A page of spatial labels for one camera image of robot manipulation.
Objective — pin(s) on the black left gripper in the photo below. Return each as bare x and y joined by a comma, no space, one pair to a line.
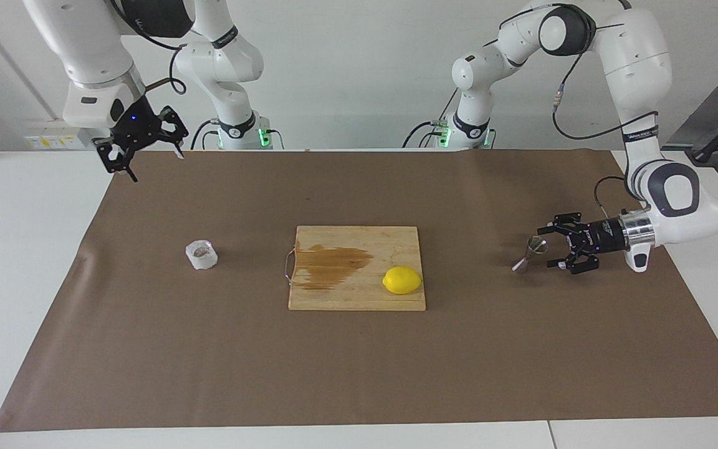
605,237

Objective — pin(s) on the steel double jigger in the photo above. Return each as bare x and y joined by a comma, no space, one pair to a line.
536,245

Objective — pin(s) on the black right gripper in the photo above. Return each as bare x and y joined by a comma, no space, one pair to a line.
136,121

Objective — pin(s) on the brown paper table mat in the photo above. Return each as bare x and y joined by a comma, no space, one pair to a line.
359,374

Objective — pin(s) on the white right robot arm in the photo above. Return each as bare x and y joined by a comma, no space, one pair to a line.
85,50

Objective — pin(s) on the white wall socket box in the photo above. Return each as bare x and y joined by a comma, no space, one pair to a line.
47,140

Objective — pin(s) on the yellow lemon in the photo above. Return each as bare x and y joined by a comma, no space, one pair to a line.
401,280

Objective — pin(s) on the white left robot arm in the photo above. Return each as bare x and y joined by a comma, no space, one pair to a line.
636,62

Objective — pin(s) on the wooden cutting board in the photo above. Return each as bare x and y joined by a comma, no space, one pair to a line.
359,296

